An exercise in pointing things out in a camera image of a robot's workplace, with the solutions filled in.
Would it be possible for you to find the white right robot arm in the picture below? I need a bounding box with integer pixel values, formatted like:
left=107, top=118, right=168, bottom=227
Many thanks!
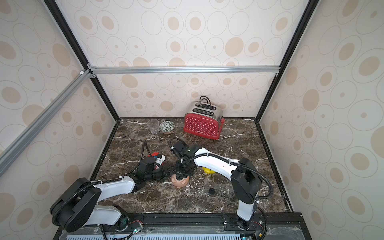
left=169, top=138, right=274, bottom=230

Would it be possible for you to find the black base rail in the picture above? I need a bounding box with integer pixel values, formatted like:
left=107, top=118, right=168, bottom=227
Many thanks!
left=54, top=212, right=311, bottom=240

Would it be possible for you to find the floral patterned bowl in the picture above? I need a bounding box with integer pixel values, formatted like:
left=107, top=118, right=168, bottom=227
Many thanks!
left=159, top=121, right=175, bottom=134

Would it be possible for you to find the aluminium frame rail left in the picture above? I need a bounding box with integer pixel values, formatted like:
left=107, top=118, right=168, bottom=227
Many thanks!
left=1, top=70, right=91, bottom=175

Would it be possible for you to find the aluminium frame rail back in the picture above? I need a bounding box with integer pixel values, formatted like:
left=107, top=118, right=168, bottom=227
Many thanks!
left=91, top=66, right=280, bottom=74

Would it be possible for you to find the pink piggy bank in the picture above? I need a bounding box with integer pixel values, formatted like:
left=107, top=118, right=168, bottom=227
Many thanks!
left=171, top=174, right=190, bottom=189

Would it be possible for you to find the black round plug right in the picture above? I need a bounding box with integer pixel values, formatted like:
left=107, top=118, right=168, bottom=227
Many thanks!
left=209, top=188, right=216, bottom=195

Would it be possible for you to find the red polka dot toaster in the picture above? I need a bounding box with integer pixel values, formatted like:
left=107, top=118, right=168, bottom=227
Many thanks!
left=184, top=96, right=225, bottom=140

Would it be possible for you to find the clear drinking glass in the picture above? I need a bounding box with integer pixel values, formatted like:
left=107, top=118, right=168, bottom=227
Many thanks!
left=148, top=119, right=160, bottom=135

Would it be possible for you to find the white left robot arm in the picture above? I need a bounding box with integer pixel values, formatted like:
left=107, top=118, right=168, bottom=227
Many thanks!
left=50, top=142, right=172, bottom=233

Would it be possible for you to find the yellow piggy bank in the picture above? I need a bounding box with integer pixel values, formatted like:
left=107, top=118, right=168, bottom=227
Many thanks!
left=202, top=167, right=215, bottom=174

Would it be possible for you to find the aluminium frame rail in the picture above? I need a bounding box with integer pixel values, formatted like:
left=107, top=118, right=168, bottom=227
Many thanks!
left=1, top=70, right=91, bottom=175
left=91, top=66, right=280, bottom=74

